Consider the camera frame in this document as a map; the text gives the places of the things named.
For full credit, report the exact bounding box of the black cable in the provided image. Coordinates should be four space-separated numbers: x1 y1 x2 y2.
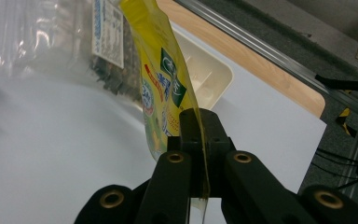
310 146 358 190

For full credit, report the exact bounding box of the clear bag of dried seaweed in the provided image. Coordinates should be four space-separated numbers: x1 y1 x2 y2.
0 0 145 105

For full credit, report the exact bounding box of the black and yellow tape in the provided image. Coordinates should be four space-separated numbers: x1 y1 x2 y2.
335 106 358 138

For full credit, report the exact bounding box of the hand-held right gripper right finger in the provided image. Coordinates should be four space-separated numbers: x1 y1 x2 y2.
199 107 236 199

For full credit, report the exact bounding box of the black bar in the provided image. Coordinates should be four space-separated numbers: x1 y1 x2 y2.
314 74 358 93

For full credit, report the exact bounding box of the cream plastic tray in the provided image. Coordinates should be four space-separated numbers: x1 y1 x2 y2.
171 24 234 111

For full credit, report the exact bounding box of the yellow seasoning packet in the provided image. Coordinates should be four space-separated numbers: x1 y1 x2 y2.
119 0 212 224

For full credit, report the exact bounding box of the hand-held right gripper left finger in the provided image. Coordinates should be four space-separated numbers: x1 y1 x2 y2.
167 107 208 199

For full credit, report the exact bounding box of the white table sheet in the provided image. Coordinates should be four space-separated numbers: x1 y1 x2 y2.
0 21 328 224

